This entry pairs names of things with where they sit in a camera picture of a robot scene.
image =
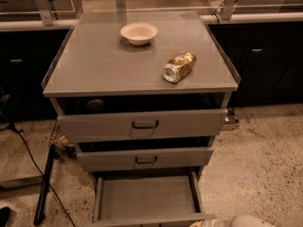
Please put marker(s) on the grey bottom drawer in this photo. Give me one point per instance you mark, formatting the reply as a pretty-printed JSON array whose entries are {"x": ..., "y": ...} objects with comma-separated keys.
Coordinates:
[{"x": 157, "y": 200}]

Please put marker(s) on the grey drawer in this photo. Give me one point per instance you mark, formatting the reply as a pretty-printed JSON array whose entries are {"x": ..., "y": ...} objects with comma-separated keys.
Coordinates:
[
  {"x": 157, "y": 200},
  {"x": 144, "y": 154},
  {"x": 140, "y": 117}
]

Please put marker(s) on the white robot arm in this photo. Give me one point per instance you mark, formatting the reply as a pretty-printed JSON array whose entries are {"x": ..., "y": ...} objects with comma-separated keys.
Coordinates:
[{"x": 238, "y": 221}]

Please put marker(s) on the grey drawer cabinet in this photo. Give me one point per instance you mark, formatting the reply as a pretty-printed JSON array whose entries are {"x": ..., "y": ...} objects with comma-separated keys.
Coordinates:
[{"x": 98, "y": 61}]

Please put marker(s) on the grey top drawer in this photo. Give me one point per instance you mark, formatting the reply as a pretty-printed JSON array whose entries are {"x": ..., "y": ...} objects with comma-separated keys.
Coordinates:
[{"x": 140, "y": 117}]

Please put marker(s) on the grey middle drawer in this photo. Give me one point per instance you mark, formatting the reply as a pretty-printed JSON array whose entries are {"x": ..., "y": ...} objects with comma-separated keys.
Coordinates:
[{"x": 144, "y": 154}]

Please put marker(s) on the dark round object in drawer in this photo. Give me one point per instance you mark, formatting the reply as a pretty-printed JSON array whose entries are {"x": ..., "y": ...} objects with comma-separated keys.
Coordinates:
[{"x": 94, "y": 106}]

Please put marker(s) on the gold soda can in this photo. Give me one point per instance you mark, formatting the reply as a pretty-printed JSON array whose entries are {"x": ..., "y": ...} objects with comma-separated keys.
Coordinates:
[{"x": 179, "y": 66}]

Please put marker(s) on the white bowl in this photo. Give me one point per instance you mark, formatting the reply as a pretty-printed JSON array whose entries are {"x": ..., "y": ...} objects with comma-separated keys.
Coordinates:
[{"x": 139, "y": 33}]

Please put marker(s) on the dark counter cabinets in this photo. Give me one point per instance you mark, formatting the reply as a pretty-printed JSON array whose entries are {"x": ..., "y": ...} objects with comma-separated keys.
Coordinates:
[{"x": 268, "y": 57}]

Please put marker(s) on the black metal bar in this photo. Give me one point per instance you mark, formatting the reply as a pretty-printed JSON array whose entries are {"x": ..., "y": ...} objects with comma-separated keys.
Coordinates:
[{"x": 40, "y": 209}]

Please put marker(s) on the black shoe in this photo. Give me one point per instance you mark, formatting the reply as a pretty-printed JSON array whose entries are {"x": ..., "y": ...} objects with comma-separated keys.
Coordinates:
[{"x": 5, "y": 215}]

